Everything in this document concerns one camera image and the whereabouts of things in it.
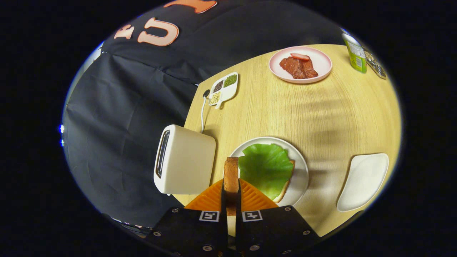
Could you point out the white rounded square plate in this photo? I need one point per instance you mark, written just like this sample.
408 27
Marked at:
364 182

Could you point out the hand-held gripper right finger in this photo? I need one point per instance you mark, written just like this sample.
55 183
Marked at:
275 232

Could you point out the white round plate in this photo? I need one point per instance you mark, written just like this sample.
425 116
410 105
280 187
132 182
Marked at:
300 175

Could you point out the pile of yellow soybeans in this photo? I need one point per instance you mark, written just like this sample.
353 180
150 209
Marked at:
215 98

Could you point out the white bread slice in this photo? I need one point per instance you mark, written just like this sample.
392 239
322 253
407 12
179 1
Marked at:
284 193

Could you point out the cream white toaster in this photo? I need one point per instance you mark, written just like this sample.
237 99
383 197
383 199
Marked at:
185 160

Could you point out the white divided dish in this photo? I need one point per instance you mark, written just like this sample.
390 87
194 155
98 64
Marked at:
230 93

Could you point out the red sausage slice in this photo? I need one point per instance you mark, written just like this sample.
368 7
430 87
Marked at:
300 56

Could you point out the toasted bread slice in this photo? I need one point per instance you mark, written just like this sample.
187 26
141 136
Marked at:
231 175

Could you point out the pile of green beans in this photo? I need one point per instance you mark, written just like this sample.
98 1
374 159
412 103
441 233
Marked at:
230 80

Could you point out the pink round plate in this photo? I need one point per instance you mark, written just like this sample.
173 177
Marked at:
321 67

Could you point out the green label metal bottle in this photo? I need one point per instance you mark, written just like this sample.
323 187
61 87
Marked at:
357 59

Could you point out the green lettuce leaf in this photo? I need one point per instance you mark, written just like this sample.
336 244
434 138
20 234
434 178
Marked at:
266 167

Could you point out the pile of black beans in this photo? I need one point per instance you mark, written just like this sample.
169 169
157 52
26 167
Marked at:
218 86

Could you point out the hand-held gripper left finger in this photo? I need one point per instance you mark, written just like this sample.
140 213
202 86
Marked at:
192 232

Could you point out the brown meat slab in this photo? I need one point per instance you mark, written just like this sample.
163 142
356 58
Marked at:
298 68

